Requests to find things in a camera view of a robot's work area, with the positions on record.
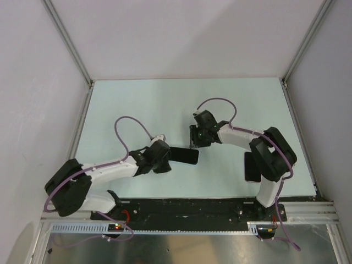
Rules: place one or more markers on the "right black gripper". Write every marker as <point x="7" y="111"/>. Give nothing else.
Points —
<point x="194" y="141"/>

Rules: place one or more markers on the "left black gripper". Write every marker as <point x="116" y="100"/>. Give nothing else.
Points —
<point x="166" y="166"/>

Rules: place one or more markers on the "black smartphone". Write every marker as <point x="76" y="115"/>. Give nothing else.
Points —
<point x="182" y="155"/>

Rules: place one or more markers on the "light blue phone case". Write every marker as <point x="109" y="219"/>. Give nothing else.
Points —
<point x="196" y="156"/>

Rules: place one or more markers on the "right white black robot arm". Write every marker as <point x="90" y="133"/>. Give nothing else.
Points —
<point x="270" y="156"/>

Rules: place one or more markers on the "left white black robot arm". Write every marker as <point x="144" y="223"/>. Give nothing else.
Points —
<point x="72" y="188"/>

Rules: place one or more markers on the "black phone pink edge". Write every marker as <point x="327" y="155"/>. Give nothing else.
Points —
<point x="251" y="171"/>

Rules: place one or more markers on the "left controller board with LEDs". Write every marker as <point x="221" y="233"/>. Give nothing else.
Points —
<point x="116" y="226"/>

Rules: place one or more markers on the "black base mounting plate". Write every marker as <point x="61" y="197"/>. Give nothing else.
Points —
<point x="243" y="209"/>

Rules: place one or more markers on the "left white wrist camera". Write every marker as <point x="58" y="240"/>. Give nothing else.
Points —
<point x="161" y="137"/>

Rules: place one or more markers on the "left aluminium side rail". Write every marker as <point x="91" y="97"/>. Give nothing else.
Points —
<point x="80" y="124"/>

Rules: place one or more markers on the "white slotted cable duct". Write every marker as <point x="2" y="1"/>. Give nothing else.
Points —
<point x="102" y="228"/>

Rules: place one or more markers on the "right controller board with wires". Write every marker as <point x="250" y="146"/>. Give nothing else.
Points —
<point x="266" y="232"/>

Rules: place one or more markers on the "right aluminium corner post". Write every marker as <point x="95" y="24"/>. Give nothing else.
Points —
<point x="308" y="38"/>

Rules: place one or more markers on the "aluminium corner post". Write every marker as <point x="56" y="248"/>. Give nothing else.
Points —
<point x="64" y="34"/>
<point x="308" y="38"/>

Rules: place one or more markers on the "left aluminium corner post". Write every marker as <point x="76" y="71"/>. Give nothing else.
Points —
<point x="64" y="34"/>

